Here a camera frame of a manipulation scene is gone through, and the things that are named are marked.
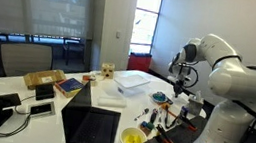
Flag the white light switch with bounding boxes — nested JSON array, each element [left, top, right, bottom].
[[114, 29, 123, 40]]

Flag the blue book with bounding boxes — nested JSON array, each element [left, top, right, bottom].
[[53, 75, 90, 101]]

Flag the small plate with coloured blocks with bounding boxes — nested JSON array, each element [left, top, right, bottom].
[[138, 119, 156, 138]]

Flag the wooden shape sorter cube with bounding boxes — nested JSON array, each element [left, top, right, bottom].
[[100, 61, 117, 81]]

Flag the black handled screwdriver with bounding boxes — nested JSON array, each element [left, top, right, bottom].
[[149, 107, 159, 125]]

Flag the small wooden box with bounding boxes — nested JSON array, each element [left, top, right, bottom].
[[81, 70, 100, 87]]

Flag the yellow round object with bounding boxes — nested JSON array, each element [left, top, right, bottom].
[[161, 102, 171, 111]]

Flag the grey tissue box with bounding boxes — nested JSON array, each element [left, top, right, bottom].
[[186, 95, 206, 117]]

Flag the red bin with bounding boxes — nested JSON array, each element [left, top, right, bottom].
[[126, 50, 154, 74]]

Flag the cardboard box with label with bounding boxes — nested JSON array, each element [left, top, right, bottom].
[[21, 64, 68, 95]]

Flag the white tissue in box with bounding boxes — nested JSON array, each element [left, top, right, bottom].
[[194, 90, 204, 102]]

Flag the white foam box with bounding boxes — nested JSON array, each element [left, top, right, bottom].
[[111, 71, 153, 101]]

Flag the small black box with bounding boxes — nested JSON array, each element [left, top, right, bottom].
[[33, 81, 58, 104]]

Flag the black remote control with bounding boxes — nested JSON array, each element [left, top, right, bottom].
[[163, 96, 175, 106]]

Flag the metal spoon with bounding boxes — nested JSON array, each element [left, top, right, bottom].
[[133, 106, 151, 124]]

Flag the black pliers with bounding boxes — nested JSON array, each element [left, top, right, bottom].
[[159, 105, 181, 131]]

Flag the blue patterned plate with blocks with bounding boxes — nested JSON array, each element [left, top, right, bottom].
[[150, 90, 169, 105]]

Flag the white bowl with yellow contents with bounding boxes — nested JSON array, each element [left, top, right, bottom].
[[119, 125, 149, 143]]

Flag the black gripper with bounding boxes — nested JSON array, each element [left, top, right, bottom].
[[170, 73, 190, 100]]

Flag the black cable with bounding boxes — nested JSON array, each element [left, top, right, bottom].
[[0, 89, 37, 142]]

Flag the grey office chair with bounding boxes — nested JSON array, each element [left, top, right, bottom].
[[0, 38, 56, 84]]

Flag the black clamp with orange handle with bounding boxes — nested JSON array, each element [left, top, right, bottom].
[[153, 123, 177, 143], [178, 114, 200, 133]]

